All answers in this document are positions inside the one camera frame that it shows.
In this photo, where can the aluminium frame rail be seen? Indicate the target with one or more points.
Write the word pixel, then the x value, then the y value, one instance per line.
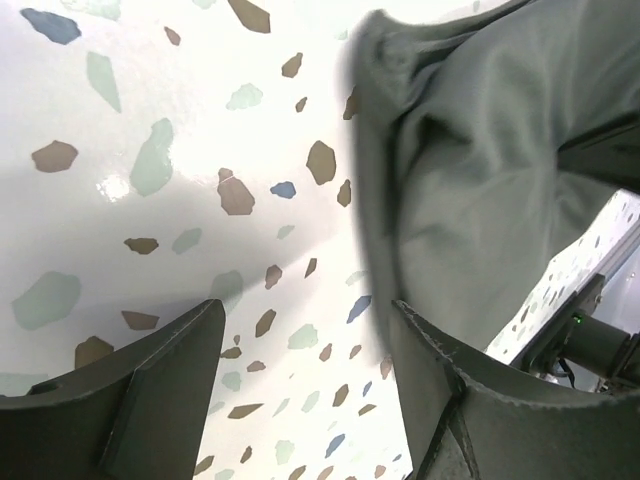
pixel 611 263

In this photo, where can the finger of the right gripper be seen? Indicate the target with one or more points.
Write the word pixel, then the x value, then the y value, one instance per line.
pixel 609 154

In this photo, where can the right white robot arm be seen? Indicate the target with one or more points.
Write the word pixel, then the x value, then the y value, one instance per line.
pixel 574 336

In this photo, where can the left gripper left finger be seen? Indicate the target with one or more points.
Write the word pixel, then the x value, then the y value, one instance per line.
pixel 138 413

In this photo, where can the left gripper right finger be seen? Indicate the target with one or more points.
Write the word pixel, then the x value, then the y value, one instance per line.
pixel 469 416

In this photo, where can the dark grey t shirt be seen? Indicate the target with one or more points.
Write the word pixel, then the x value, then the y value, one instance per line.
pixel 461 203

